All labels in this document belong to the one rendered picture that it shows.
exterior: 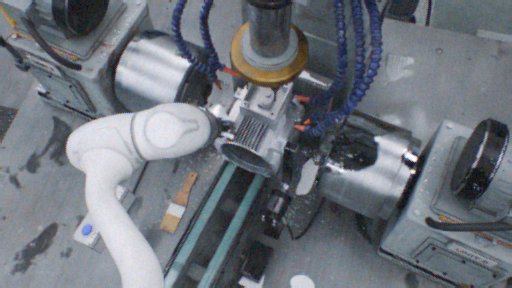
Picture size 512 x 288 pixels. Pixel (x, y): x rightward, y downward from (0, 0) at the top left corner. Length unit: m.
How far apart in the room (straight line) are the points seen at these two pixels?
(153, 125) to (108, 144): 0.11
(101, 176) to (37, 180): 0.78
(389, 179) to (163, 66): 0.65
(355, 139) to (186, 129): 0.49
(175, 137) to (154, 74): 0.48
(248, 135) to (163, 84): 0.26
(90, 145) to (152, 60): 0.44
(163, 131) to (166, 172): 0.71
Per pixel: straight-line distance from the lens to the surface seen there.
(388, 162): 1.28
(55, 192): 1.74
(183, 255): 1.45
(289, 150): 1.17
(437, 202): 1.26
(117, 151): 1.03
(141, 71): 1.42
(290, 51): 1.17
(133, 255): 0.85
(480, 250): 1.28
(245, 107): 1.34
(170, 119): 0.95
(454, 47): 1.96
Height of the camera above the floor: 2.32
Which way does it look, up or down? 65 degrees down
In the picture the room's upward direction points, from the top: 3 degrees counter-clockwise
